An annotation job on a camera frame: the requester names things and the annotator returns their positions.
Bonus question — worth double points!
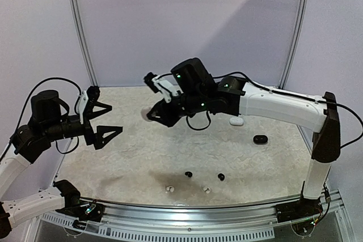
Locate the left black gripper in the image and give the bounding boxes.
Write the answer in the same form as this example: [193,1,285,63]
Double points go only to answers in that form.
[44,101,123,148]

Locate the white earbud charging case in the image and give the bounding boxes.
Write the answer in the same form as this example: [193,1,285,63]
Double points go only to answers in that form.
[229,117,244,126]

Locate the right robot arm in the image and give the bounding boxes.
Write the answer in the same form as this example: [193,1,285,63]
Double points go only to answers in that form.
[143,58,341,217]

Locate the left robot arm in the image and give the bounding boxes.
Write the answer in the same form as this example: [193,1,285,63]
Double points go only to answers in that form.
[1,86,123,237]

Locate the black earbud charging case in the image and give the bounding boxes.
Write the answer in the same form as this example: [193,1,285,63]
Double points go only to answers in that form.
[253,135,268,145]

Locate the white earbud left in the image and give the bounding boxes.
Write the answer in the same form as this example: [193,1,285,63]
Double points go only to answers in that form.
[166,186,174,193]

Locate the white earbud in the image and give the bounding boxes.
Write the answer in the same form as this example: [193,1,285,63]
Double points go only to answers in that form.
[203,186,211,194]
[166,186,174,193]

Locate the black earbud right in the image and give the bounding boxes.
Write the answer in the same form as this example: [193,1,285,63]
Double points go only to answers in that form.
[218,173,225,181]

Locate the white earbud right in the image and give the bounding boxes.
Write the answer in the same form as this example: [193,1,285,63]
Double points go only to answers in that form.
[203,186,211,194]

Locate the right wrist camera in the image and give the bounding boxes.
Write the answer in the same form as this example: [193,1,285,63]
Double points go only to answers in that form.
[143,72,182,103]

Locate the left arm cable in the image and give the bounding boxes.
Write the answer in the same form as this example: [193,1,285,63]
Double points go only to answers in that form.
[0,77,83,163]

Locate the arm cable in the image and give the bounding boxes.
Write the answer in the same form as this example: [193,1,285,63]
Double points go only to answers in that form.
[157,71,363,150]
[0,77,83,163]

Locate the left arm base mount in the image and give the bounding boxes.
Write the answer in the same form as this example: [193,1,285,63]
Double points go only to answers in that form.
[64,200,105,222]

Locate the aluminium front rail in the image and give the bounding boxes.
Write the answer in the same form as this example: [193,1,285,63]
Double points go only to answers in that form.
[25,190,356,241]

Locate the left aluminium frame post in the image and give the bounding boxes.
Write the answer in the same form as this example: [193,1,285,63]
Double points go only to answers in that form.
[69,0,99,86]

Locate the aluminium frame post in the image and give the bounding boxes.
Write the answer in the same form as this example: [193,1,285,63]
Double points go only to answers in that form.
[278,0,307,89]
[69,0,99,86]

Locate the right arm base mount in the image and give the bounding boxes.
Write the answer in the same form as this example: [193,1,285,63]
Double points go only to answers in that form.
[275,197,331,224]

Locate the right aluminium frame post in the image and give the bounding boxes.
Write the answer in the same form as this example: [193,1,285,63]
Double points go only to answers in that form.
[278,0,307,89]

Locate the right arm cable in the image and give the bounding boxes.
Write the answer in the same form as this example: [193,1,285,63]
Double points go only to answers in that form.
[157,71,363,150]

